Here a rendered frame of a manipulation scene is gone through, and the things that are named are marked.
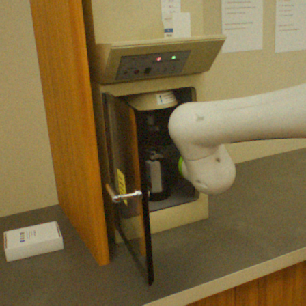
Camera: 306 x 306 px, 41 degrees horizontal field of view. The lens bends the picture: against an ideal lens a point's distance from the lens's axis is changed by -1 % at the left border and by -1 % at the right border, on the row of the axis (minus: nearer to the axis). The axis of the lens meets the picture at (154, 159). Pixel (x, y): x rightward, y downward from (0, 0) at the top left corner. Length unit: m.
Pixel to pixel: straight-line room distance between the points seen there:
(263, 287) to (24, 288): 0.64
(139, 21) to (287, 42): 1.00
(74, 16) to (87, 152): 0.32
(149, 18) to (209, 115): 0.38
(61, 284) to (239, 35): 1.23
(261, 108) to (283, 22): 1.19
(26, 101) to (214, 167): 0.79
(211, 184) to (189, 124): 0.15
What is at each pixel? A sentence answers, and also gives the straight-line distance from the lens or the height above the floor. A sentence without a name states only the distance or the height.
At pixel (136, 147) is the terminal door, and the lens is 0.80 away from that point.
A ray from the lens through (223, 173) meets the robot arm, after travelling 0.94.
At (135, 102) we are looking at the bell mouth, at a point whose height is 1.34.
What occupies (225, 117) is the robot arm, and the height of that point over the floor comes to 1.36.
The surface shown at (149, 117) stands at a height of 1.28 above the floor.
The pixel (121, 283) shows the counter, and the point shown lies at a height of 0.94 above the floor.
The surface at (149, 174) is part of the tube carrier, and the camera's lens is 1.27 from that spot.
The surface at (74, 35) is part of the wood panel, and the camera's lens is 0.97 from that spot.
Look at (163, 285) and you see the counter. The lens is 1.04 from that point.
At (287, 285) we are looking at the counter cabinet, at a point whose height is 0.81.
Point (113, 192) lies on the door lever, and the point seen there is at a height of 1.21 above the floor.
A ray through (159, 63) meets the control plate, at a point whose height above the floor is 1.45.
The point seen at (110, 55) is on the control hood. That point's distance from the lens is 0.99.
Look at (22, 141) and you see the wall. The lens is 1.51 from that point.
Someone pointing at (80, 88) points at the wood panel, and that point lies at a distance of 0.98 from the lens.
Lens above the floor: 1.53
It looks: 18 degrees down
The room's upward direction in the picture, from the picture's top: 4 degrees counter-clockwise
